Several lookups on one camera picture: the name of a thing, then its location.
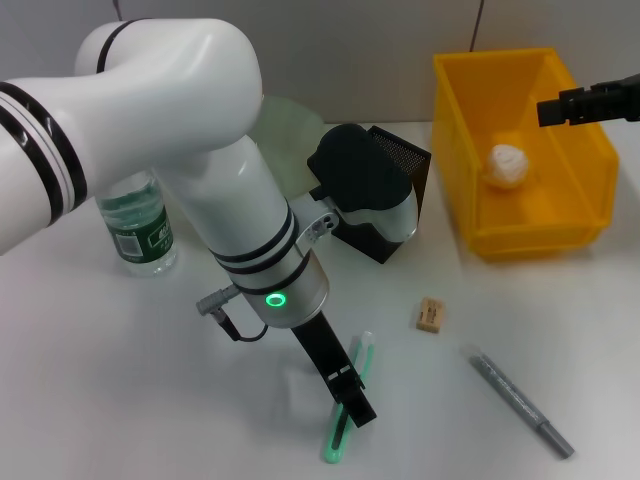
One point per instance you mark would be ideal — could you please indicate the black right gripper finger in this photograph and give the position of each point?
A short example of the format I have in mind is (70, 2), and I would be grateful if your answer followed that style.
(555, 107)

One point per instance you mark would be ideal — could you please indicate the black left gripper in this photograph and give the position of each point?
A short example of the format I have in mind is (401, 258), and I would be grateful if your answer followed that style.
(325, 350)

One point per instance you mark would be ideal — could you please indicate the green utility knife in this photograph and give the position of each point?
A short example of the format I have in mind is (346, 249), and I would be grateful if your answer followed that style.
(367, 350)

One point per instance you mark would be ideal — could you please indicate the white paper ball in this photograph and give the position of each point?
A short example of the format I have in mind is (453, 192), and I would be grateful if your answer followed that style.
(507, 165)

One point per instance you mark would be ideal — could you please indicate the beige eraser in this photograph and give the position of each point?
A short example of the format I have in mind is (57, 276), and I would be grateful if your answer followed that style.
(430, 315)

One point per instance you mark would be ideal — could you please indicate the grey pen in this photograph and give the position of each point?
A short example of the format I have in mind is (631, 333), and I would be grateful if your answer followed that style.
(520, 397)

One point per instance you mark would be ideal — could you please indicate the clear water bottle green label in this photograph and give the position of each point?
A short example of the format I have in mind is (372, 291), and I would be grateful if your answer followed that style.
(140, 235)

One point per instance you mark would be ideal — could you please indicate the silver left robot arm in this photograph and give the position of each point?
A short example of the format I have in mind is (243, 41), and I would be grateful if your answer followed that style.
(200, 125)

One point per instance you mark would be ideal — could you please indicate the black mesh pen holder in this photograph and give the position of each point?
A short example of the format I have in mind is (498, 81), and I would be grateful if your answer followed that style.
(415, 165)

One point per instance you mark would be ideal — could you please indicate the pale green wavy fruit bowl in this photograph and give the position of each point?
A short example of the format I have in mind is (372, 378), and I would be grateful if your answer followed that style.
(290, 150)

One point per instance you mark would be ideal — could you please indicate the yellow plastic bin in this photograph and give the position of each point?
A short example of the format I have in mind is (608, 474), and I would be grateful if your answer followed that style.
(550, 220)

